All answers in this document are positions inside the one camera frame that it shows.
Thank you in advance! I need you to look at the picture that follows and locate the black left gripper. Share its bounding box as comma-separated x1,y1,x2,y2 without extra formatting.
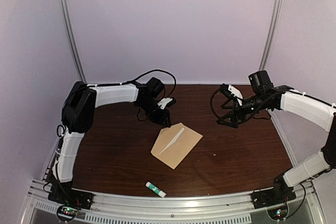
138,99,172,128

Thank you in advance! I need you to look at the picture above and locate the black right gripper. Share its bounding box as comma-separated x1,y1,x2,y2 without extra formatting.
217,93,270,129

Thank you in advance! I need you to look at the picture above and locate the white paper letter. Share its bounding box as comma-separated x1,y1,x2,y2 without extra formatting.
159,127,185,155

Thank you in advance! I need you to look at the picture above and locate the tan paper envelope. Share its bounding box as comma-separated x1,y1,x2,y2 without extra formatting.
151,123,203,169

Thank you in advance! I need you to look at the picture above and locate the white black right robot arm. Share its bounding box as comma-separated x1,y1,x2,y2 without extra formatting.
210,70,335,204

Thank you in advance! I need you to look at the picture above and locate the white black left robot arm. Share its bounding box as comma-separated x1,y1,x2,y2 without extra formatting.
52,77,176,183

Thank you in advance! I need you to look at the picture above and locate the green white glue stick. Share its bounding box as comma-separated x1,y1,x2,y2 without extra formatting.
145,182,166,198

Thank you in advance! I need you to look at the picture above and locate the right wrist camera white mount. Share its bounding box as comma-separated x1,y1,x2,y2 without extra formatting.
219,83,243,105

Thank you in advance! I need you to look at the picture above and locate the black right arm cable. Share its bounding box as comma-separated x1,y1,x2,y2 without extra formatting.
210,89,229,124

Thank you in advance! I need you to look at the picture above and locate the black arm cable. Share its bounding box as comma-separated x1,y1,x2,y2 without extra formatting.
123,69,177,99
210,89,229,124

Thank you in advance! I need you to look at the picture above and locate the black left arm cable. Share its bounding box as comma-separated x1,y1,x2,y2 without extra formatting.
123,69,177,99

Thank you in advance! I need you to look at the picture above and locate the aluminium front frame rail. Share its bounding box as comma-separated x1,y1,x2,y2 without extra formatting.
26,176,323,224

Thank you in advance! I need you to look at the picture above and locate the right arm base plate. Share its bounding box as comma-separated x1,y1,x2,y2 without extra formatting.
250,188,296,221

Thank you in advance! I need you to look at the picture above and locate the right aluminium corner post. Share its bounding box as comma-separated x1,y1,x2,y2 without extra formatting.
259,0,284,70

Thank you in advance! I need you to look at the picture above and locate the aluminium corner post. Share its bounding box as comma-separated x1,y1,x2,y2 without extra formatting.
60,0,87,83
259,0,284,70

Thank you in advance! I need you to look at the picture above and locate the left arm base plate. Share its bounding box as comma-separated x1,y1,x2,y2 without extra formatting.
48,188,93,222

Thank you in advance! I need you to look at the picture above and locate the left aluminium corner post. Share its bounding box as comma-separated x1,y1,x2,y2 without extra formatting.
60,0,87,83

